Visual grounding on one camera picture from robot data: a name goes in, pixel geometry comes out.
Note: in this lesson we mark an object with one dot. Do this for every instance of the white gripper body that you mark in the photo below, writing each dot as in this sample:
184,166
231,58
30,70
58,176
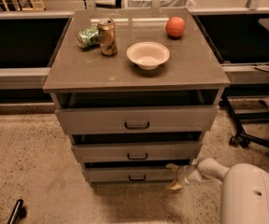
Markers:
182,174

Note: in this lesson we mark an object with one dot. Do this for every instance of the grey bottom drawer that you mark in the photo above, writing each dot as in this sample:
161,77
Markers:
138,174

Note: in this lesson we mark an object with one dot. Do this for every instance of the grey drawer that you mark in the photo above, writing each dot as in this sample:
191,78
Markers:
162,119
187,150
138,174

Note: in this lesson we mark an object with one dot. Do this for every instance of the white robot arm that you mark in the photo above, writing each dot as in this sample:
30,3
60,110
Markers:
244,192

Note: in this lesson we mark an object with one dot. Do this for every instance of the grey middle drawer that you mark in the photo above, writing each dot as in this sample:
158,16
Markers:
187,150

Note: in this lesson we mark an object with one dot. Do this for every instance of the grey top drawer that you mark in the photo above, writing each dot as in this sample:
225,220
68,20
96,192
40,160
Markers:
162,119

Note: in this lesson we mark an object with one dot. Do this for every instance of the grey drawer cabinet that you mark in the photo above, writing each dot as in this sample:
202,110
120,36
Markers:
192,76

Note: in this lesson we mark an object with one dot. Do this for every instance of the black office chair base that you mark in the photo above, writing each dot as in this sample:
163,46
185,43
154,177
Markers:
250,135

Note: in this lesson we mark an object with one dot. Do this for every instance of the white paper bowl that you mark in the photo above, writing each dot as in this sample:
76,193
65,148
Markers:
148,55

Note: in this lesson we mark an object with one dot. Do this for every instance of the red apple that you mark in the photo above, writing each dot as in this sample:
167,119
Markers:
175,27

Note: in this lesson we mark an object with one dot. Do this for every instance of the green crushed can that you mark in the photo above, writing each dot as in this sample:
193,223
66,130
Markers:
88,37

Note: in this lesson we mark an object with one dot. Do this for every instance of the gold soda can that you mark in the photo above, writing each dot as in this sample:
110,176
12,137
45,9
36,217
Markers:
106,37

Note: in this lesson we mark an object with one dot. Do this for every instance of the black chair leg left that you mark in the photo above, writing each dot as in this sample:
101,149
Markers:
18,212

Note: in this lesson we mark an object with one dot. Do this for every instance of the white wire basket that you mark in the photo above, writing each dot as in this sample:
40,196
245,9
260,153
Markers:
157,3

